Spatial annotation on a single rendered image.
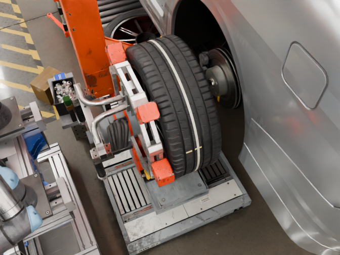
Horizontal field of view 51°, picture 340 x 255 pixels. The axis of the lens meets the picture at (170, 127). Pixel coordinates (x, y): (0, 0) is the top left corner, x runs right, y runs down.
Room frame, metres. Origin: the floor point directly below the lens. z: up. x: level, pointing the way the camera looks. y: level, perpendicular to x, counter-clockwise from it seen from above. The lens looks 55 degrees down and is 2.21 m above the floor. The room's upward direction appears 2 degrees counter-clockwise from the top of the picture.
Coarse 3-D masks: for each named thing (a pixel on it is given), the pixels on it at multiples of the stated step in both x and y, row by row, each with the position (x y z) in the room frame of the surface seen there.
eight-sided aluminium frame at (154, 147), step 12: (120, 72) 1.06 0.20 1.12; (132, 72) 1.06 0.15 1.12; (132, 96) 0.93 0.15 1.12; (144, 96) 0.93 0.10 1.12; (144, 132) 0.82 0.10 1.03; (156, 132) 0.83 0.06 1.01; (144, 144) 0.80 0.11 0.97; (156, 144) 0.79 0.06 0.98; (156, 156) 0.81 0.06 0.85; (144, 168) 0.87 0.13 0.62
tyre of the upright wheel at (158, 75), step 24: (144, 48) 1.17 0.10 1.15; (168, 48) 1.14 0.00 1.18; (144, 72) 1.01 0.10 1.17; (168, 72) 1.01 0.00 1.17; (192, 72) 1.01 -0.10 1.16; (168, 96) 0.91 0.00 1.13; (192, 96) 0.92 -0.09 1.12; (168, 120) 0.83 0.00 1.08; (216, 120) 0.86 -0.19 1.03; (168, 144) 0.78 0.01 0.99; (192, 144) 0.79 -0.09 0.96; (216, 144) 0.82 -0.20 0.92; (192, 168) 0.78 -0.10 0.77
